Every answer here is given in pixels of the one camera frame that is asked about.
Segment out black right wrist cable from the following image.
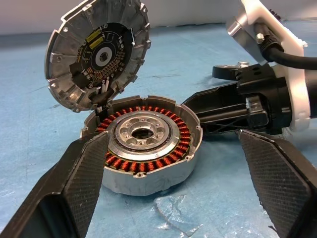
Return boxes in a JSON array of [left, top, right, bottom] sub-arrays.
[[256, 22, 317, 70]]

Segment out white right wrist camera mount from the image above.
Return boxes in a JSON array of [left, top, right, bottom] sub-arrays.
[[225, 0, 317, 132]]

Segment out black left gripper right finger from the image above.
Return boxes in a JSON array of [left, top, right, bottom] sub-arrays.
[[238, 129, 317, 238]]

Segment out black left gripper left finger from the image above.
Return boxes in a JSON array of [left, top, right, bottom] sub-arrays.
[[0, 130, 110, 238]]

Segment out clear tape patch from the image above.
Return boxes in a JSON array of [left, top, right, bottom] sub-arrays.
[[153, 194, 204, 238]]

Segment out silver motor lid circuit board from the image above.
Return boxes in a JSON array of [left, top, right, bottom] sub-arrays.
[[44, 0, 152, 114]]

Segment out silver motor housing copper windings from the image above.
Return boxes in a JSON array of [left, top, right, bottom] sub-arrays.
[[80, 95, 204, 196]]

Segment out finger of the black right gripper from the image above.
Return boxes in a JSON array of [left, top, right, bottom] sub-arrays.
[[184, 82, 238, 103], [181, 88, 269, 136]]

